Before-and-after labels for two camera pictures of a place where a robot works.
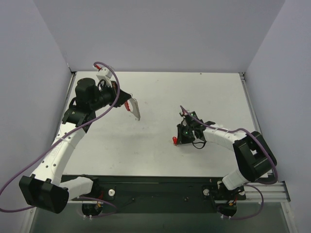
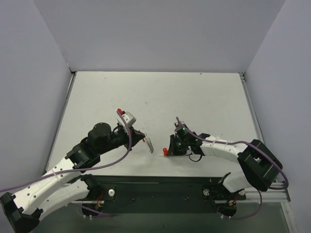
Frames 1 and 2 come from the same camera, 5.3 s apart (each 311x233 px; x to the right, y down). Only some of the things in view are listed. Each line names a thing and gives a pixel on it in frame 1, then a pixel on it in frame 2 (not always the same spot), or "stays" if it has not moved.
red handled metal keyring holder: x=131 y=105 → x=149 y=143
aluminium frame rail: x=272 y=192 stays
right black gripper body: x=182 y=140 → x=173 y=146
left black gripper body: x=115 y=94 → x=132 y=135
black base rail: x=162 y=194 stays
